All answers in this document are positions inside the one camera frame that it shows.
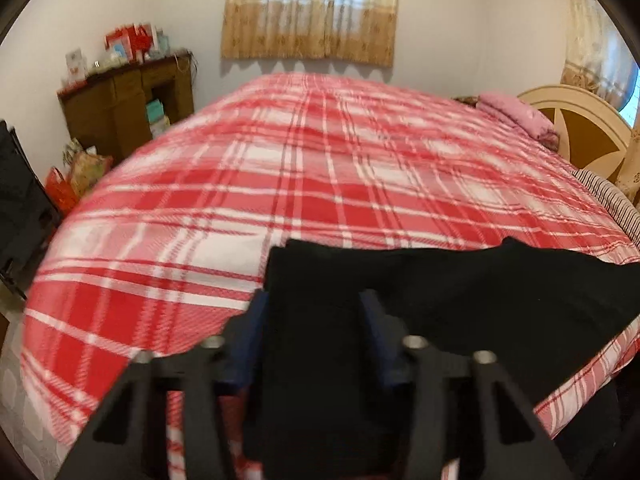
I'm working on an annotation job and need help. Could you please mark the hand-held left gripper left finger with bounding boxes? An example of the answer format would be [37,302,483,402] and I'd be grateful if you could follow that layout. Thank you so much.
[57,287,271,480]

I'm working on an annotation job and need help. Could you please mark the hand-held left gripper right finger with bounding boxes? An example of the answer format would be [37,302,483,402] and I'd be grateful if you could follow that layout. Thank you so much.
[359,289,576,480]

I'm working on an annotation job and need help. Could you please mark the black pants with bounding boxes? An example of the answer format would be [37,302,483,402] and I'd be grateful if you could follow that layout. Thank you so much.
[240,237,640,466]

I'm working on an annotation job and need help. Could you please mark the red plaid blanket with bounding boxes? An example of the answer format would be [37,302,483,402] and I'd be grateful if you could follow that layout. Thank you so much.
[20,72,640,480]

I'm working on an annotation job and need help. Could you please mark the floral gift bag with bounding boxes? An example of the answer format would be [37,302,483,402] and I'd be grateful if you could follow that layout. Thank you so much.
[62,139,113,196]

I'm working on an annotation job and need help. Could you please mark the teal boxes in cabinet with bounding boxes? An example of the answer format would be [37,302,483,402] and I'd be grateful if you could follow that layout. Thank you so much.
[145,100,171,137]

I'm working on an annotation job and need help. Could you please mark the red bag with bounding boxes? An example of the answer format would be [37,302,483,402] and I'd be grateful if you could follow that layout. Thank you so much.
[45,167,81,216]

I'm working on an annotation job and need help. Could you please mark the pink folded blanket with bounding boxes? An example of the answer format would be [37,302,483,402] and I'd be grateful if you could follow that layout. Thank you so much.
[475,91,561,143]

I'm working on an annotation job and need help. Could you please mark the black chair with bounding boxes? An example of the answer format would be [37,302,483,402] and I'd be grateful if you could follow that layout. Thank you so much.
[0,120,63,301]

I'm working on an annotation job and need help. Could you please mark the brown wooden cabinet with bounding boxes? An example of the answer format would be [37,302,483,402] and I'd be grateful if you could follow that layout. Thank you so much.
[56,50,196,166]

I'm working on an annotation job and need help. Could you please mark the striped pillow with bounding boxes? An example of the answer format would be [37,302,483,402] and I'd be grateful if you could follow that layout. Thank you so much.
[570,167,640,246]

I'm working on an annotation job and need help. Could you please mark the cream and brown headboard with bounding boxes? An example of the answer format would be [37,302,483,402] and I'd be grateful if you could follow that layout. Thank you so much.
[515,85,636,176]

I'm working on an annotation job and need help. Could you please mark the pale blue box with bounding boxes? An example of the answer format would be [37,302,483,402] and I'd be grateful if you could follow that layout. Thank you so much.
[150,25,173,54]

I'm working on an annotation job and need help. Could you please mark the beige floral window curtain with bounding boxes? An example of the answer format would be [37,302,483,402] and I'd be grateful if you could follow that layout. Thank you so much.
[221,0,402,68]

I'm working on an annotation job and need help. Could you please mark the red gift box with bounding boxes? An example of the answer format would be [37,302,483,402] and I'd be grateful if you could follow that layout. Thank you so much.
[104,24,153,63]

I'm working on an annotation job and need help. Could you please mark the white card box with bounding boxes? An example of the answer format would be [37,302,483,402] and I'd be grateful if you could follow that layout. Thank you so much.
[64,48,90,86]

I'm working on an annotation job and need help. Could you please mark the cream sheer curtain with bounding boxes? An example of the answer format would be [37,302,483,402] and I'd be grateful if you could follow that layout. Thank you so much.
[559,0,640,208]

